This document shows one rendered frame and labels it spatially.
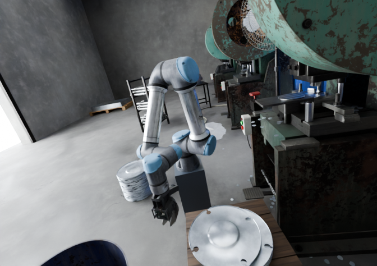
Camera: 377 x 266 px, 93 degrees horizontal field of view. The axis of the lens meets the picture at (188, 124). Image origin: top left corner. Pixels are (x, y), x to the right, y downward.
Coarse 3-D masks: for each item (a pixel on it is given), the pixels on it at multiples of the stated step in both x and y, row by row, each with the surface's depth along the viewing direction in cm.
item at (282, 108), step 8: (280, 96) 101; (288, 96) 98; (296, 96) 95; (304, 96) 93; (264, 104) 94; (272, 104) 92; (280, 104) 92; (288, 104) 94; (296, 104) 94; (280, 112) 102; (288, 112) 95; (296, 112) 95; (288, 120) 97
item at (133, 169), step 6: (132, 162) 176; (138, 162) 174; (120, 168) 169; (126, 168) 167; (132, 168) 164; (138, 168) 162; (120, 174) 160; (126, 174) 158; (132, 174) 156; (138, 174) 154
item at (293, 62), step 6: (294, 60) 90; (288, 66) 94; (294, 66) 89; (300, 66) 87; (306, 66) 86; (294, 72) 92; (300, 72) 88; (306, 72) 87; (312, 72) 85; (318, 72) 85; (324, 72) 85
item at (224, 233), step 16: (224, 208) 86; (192, 224) 80; (208, 224) 79; (224, 224) 77; (240, 224) 76; (256, 224) 74; (192, 240) 74; (208, 240) 72; (224, 240) 70; (240, 240) 70; (256, 240) 69; (208, 256) 66; (224, 256) 65; (240, 256) 64; (256, 256) 63
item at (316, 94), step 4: (300, 92) 102; (304, 92) 101; (308, 92) 100; (312, 92) 98; (316, 92) 97; (320, 92) 96; (312, 96) 92; (316, 96) 91; (320, 96) 89; (324, 96) 89; (328, 96) 89; (332, 96) 89; (312, 100) 91; (316, 100) 90; (320, 100) 90; (324, 100) 90; (328, 100) 89; (332, 100) 89; (316, 104) 91; (320, 104) 90
